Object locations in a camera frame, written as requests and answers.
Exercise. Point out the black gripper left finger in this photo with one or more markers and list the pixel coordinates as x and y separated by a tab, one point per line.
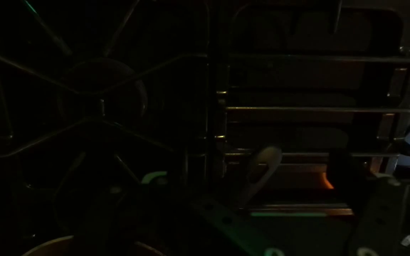
237	232

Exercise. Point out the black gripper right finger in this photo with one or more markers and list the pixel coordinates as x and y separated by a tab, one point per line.
378	232

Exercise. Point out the black stove top grates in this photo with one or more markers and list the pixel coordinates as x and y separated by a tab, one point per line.
117	114

